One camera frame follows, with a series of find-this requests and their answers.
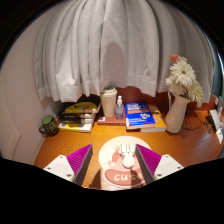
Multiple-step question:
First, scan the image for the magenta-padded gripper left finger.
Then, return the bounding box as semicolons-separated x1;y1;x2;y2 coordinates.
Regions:
43;143;94;187

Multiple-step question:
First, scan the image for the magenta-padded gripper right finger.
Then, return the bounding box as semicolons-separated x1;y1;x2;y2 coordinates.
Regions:
134;143;185;186

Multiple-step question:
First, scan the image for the white computer mouse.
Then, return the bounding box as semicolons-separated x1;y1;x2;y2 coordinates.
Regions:
118;143;137;170

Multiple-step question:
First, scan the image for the round cartoon mouse pad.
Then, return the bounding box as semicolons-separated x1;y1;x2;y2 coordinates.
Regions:
98;135;153;190

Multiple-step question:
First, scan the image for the green mug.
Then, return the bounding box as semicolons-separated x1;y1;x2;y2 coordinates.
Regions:
38;114;60;137

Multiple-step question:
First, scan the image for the orange book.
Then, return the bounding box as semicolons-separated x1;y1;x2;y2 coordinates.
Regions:
139;103;168;133

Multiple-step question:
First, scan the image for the black and white book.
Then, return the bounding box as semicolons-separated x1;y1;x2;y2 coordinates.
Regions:
59;117;96;126

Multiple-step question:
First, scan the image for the white ceramic jug vase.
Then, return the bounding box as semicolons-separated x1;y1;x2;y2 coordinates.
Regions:
163;91;193;134

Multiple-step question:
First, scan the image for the blue book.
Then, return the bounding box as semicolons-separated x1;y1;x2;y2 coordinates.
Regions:
124;101;157;131

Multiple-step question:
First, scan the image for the yellow and black book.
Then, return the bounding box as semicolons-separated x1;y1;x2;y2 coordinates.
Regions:
64;101;101;115

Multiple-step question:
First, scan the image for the white flat device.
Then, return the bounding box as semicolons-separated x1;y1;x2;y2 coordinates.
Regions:
206;113;223;133

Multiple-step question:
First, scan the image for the dark red book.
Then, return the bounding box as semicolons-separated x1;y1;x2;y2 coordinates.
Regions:
96;111;127;126

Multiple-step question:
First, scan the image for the clear spray bottle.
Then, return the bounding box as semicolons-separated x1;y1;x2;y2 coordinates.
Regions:
115;95;125;121

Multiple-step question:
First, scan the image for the cream lidded tumbler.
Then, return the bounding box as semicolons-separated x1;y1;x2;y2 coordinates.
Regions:
100;86;118;118

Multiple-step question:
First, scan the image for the white flower bouquet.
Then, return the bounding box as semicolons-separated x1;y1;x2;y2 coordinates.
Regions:
164;53;205;104

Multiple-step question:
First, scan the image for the window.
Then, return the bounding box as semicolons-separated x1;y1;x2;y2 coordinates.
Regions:
211;43;224;101

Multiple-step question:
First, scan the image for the white curtain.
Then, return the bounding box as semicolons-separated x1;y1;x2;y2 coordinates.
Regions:
33;0;216;103

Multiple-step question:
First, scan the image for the black cable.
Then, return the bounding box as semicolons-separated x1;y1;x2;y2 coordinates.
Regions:
182;109;209;132

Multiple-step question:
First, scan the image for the white wall panel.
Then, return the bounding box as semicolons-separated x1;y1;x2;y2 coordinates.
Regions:
0;71;22;159

